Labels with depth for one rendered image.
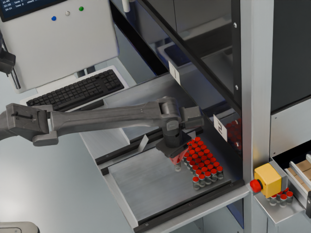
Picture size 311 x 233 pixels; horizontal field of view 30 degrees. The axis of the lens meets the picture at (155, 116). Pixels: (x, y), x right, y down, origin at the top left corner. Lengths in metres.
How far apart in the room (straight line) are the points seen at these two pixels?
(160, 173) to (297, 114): 0.53
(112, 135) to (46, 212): 1.07
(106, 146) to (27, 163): 1.33
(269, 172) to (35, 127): 0.71
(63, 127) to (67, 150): 1.80
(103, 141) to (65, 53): 0.53
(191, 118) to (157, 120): 0.12
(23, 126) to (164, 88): 0.89
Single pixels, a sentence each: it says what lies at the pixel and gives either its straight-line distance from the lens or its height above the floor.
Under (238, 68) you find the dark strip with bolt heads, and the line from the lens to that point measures 1.65.
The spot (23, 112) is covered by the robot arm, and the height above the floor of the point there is 1.38.
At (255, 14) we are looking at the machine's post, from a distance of 1.46.
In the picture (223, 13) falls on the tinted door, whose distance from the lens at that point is 1.62.
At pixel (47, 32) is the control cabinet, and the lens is 2.45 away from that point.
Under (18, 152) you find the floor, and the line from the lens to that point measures 3.50.
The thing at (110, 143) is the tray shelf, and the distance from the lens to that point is 2.15.
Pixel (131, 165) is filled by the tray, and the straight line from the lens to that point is 2.05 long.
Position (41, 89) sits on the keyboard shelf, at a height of 0.80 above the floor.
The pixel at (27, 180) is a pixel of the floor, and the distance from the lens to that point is 3.33.
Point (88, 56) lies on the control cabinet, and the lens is 2.58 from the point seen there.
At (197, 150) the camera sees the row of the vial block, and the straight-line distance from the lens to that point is 2.00.
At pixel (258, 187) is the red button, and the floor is 1.01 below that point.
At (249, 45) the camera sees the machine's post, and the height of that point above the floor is 1.48.
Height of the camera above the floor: 2.41
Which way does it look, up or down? 44 degrees down
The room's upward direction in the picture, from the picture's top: 9 degrees counter-clockwise
